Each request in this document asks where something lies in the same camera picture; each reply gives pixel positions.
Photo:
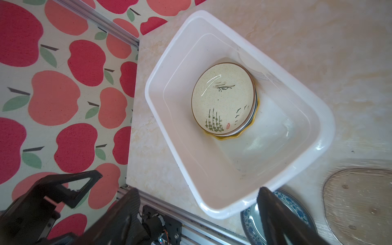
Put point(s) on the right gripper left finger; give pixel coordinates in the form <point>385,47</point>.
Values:
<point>118,226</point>

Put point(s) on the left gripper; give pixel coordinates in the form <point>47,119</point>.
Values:
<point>24,220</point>

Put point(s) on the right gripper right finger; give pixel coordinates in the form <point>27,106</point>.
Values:
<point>280,225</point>

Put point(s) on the yellow polka dot plate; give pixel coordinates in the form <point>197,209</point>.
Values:
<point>237,135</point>

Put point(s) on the white plastic bin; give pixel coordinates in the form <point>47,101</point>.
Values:
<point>292,127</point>

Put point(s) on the beige plate brown rim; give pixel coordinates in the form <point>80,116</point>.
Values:
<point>224,99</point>

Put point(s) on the teal patterned plate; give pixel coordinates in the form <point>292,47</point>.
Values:
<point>251,221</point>

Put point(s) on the brown translucent glass plate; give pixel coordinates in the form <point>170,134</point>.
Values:
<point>358,206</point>

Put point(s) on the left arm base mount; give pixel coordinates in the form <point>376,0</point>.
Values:
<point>162,229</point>

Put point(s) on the left aluminium frame post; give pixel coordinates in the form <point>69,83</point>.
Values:
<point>85,11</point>

